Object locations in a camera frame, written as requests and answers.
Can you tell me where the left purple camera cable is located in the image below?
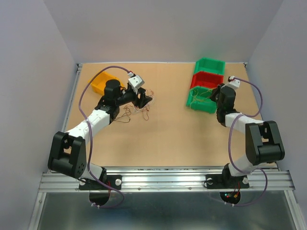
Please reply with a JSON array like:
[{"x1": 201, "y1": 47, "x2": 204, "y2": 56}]
[{"x1": 78, "y1": 66, "x2": 132, "y2": 208}]

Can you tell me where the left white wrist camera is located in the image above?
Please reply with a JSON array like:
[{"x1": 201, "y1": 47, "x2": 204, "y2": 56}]
[{"x1": 128, "y1": 72, "x2": 144, "y2": 94}]

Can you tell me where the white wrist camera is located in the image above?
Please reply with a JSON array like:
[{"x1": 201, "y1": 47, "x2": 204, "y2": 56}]
[
  {"x1": 223, "y1": 76, "x2": 241, "y2": 90},
  {"x1": 128, "y1": 72, "x2": 144, "y2": 94}
]

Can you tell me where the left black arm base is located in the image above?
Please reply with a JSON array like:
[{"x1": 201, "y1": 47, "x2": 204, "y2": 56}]
[{"x1": 78, "y1": 174, "x2": 123, "y2": 191}]

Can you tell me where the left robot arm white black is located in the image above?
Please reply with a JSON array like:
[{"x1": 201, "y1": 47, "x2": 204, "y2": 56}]
[{"x1": 47, "y1": 80, "x2": 152, "y2": 189}]

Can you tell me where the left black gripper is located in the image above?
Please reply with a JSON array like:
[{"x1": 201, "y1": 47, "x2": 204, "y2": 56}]
[{"x1": 116, "y1": 87, "x2": 152, "y2": 109}]

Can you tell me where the green plastic bin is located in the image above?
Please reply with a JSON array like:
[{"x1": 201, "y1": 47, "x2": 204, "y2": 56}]
[
  {"x1": 194, "y1": 57, "x2": 225, "y2": 75},
  {"x1": 186, "y1": 86, "x2": 217, "y2": 114}
]

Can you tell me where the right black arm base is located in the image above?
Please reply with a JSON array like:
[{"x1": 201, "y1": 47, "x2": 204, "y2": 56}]
[{"x1": 203, "y1": 174, "x2": 249, "y2": 189}]

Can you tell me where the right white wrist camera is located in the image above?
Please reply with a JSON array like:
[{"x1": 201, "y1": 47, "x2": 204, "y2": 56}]
[{"x1": 223, "y1": 76, "x2": 241, "y2": 90}]

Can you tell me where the aluminium mounting rail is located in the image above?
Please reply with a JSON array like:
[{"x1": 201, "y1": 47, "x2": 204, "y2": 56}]
[{"x1": 39, "y1": 166, "x2": 295, "y2": 193}]

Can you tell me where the yellow plastic bin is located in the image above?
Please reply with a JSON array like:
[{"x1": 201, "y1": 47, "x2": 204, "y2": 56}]
[{"x1": 90, "y1": 71, "x2": 126, "y2": 96}]

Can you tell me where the near green plastic bin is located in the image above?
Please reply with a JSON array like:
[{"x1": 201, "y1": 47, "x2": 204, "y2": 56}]
[{"x1": 186, "y1": 86, "x2": 217, "y2": 114}]

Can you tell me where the yellow wire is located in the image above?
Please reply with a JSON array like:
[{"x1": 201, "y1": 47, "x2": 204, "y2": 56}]
[{"x1": 188, "y1": 88, "x2": 213, "y2": 108}]

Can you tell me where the wire bundle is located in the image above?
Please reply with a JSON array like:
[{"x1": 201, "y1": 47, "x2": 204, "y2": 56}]
[{"x1": 131, "y1": 90, "x2": 156, "y2": 121}]

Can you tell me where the far green plastic bin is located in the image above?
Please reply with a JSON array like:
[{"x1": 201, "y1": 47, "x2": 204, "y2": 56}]
[{"x1": 194, "y1": 57, "x2": 225, "y2": 75}]

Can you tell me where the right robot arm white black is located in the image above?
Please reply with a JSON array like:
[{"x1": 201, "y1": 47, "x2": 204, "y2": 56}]
[{"x1": 208, "y1": 84, "x2": 285, "y2": 188}]

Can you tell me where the red plastic bin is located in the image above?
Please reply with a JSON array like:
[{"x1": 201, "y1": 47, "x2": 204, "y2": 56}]
[{"x1": 190, "y1": 71, "x2": 224, "y2": 89}]

